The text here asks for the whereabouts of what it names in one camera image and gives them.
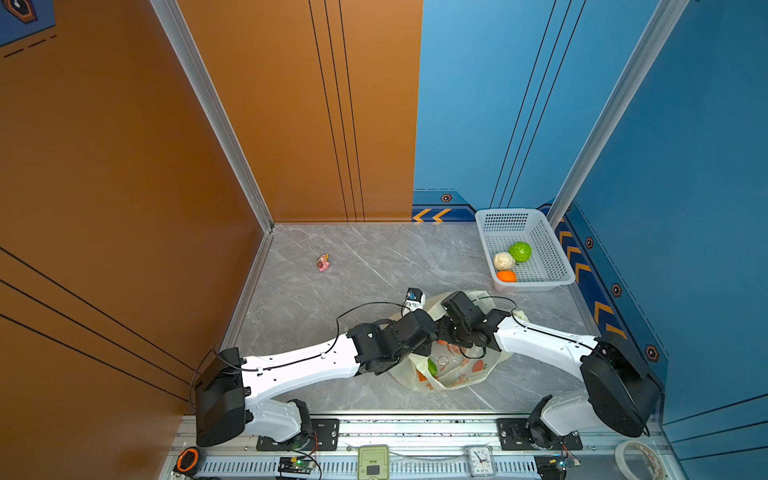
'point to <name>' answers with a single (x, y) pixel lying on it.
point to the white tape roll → (658, 469)
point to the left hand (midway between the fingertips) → (431, 329)
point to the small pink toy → (323, 262)
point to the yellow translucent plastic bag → (448, 365)
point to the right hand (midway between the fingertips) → (434, 334)
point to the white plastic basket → (548, 268)
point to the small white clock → (481, 461)
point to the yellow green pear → (432, 367)
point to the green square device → (373, 462)
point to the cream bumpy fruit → (504, 261)
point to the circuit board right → (553, 467)
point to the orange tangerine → (506, 275)
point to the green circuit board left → (295, 465)
